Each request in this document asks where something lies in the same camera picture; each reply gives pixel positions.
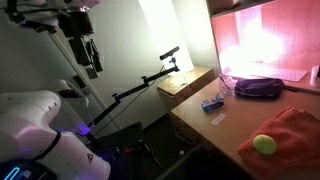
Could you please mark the clear plastic cup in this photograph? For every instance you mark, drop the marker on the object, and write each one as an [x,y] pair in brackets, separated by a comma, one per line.
[225,86]

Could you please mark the white keyboard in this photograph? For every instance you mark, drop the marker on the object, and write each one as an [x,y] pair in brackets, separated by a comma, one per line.
[283,74]

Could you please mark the white tape strip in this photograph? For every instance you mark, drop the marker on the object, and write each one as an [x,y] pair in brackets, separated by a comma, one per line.
[218,119]

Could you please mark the black stand base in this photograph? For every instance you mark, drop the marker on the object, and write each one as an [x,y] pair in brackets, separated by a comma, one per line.
[123,146]

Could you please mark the small blue printed box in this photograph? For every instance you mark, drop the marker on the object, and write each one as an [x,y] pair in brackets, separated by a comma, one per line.
[212,104]

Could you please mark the wooden desk shelf unit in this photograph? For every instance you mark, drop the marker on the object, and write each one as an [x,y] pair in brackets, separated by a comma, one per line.
[233,10]

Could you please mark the small white bottle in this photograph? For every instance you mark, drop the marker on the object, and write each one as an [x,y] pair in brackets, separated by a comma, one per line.
[314,76]

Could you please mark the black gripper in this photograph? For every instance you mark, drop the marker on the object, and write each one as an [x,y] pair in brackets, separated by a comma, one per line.
[76,23]

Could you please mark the yellow-green tennis ball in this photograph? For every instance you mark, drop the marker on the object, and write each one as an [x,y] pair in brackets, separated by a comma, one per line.
[265,144]

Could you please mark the black stereo camera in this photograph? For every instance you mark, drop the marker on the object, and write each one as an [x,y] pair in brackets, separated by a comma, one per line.
[169,53]

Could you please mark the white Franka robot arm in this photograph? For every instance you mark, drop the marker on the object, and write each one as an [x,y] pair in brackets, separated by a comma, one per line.
[30,133]

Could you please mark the purple zip pouch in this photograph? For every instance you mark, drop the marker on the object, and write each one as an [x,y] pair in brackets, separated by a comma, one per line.
[259,88]

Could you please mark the orange terry towel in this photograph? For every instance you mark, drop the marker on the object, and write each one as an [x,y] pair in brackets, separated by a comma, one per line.
[293,146]

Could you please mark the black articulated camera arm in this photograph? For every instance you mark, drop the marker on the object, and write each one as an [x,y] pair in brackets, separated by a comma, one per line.
[133,91]

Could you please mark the cardboard box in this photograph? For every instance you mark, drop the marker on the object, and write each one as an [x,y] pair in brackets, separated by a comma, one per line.
[186,88]

